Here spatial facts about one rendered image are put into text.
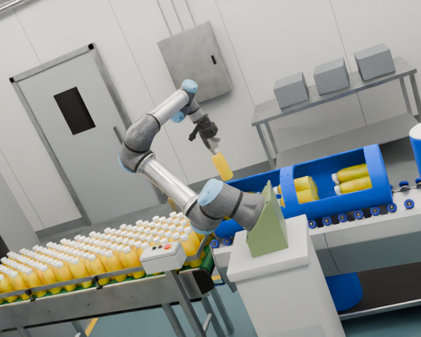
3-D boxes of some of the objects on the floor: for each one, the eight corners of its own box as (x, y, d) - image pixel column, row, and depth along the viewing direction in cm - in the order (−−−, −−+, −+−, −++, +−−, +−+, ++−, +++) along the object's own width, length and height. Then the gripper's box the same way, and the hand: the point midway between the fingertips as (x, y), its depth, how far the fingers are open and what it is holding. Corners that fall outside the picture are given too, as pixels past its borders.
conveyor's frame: (264, 398, 264) (205, 270, 236) (43, 413, 324) (-24, 312, 297) (274, 337, 306) (226, 222, 278) (78, 360, 366) (22, 267, 339)
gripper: (204, 118, 232) (224, 152, 239) (208, 109, 241) (228, 142, 249) (190, 125, 235) (210, 158, 243) (194, 116, 245) (214, 148, 252)
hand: (214, 150), depth 246 cm, fingers closed on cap, 4 cm apart
